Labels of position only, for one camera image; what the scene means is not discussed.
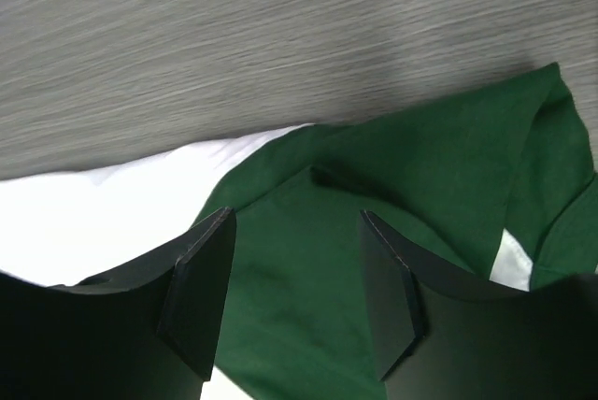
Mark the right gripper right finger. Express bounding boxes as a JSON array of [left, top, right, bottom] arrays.
[[360, 211, 597, 399]]

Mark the white and green t-shirt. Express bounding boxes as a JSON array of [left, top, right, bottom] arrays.
[[1, 64, 597, 399]]

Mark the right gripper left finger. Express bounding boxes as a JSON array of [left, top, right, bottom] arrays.
[[1, 207, 236, 399]]

